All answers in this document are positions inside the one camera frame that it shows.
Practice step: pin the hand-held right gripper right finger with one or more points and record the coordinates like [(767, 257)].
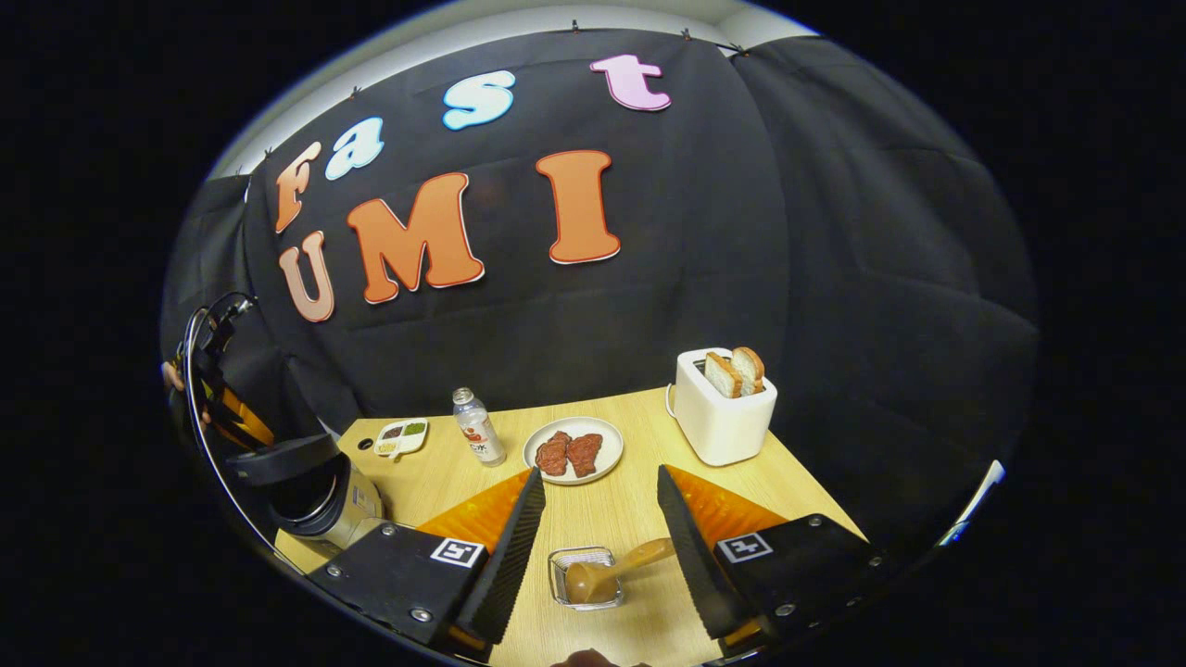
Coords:
[(695, 565)]

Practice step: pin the toast bread slice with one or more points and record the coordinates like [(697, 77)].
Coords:
[(750, 369), (723, 375)]

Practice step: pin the white round plate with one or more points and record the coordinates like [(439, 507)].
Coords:
[(611, 445)]

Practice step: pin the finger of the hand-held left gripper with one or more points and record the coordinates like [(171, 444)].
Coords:
[(246, 421)]

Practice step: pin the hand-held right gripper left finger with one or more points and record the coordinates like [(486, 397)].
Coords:
[(505, 565)]

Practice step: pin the red meat slice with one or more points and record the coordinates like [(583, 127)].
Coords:
[(585, 454), (553, 456)]

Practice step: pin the white divided seasoning dish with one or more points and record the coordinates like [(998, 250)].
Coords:
[(401, 438)]

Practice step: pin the clear plastic drink bottle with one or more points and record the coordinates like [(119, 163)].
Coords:
[(480, 431)]

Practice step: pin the dark grey rice cooker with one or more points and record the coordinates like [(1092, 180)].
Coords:
[(324, 505)]

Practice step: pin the white toaster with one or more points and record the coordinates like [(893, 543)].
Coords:
[(718, 426)]

